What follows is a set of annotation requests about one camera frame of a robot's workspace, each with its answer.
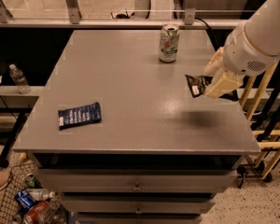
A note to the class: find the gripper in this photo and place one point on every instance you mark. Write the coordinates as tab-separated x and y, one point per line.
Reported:
244	56

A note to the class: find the black chocolate rxbar wrapper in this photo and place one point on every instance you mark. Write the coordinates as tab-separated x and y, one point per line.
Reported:
197	86

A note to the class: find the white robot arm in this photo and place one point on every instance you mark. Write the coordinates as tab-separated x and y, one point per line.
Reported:
249	50

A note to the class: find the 7up soda can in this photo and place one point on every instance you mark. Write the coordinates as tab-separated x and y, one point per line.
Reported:
169	42

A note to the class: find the blue rxbar wrapper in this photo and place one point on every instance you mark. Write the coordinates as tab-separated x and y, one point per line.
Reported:
79	116

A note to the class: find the green soda can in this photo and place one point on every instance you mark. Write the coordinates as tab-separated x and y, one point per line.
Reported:
32	182

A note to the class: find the red soda can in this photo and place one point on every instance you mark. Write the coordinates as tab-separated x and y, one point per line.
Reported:
31	217

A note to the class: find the grey drawer cabinet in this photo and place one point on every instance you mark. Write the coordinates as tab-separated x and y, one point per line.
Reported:
150	121

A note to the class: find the bottom cabinet drawer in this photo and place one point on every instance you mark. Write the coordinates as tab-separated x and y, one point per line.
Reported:
134	219

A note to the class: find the cabinet drawer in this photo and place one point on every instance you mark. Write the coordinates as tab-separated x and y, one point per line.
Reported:
137	204
135	181
134	219

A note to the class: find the middle cabinet drawer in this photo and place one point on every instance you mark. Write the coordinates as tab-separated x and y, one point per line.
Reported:
137	204

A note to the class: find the top cabinet drawer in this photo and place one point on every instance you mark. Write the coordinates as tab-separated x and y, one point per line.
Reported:
135	181

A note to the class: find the clear plastic water bottle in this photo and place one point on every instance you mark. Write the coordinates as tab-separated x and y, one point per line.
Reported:
19	79

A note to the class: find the plastic bottle in basket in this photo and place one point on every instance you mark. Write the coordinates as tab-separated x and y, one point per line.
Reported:
41	194

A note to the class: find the blue snack bag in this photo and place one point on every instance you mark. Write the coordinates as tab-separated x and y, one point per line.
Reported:
24	199

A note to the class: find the metal window rail frame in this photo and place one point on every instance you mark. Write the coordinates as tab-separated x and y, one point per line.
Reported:
137	14

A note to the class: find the wire mesh basket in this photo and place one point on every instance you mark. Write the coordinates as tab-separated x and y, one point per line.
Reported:
12	213

